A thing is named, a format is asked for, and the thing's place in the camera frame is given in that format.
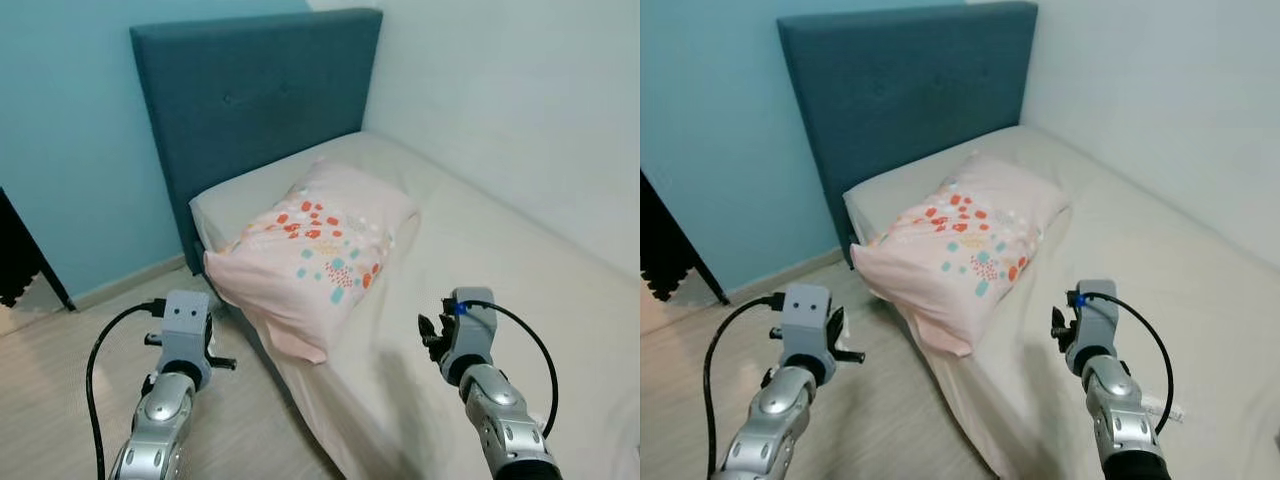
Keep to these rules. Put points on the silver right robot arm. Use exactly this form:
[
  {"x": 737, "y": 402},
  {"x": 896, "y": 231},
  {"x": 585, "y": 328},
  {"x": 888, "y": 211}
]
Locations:
[
  {"x": 1120, "y": 420},
  {"x": 505, "y": 420}
]

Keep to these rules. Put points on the bed with beige sheet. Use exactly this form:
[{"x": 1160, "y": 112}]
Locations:
[
  {"x": 1160, "y": 240},
  {"x": 500, "y": 260}
]

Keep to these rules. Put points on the pink dotted pillow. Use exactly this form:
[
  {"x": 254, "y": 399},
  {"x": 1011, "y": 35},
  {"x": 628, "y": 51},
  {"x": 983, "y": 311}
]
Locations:
[
  {"x": 310, "y": 250},
  {"x": 960, "y": 245}
]

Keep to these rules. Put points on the white printed tube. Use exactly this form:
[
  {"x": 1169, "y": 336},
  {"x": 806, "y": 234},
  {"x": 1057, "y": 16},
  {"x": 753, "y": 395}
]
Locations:
[{"x": 1172, "y": 408}]

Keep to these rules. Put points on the teal upholstered headboard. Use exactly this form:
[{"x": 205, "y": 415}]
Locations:
[
  {"x": 900, "y": 90},
  {"x": 250, "y": 90}
]

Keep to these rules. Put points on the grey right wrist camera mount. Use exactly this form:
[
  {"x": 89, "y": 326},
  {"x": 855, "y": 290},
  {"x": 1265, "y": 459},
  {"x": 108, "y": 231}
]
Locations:
[
  {"x": 475, "y": 325},
  {"x": 1097, "y": 315}
]

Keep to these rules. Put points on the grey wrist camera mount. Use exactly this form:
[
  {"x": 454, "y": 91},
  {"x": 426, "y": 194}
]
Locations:
[
  {"x": 186, "y": 325},
  {"x": 1097, "y": 315},
  {"x": 475, "y": 325},
  {"x": 806, "y": 320}
]

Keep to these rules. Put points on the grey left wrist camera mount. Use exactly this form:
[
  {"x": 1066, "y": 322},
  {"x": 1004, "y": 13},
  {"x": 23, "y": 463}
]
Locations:
[
  {"x": 806, "y": 320},
  {"x": 186, "y": 325}
]

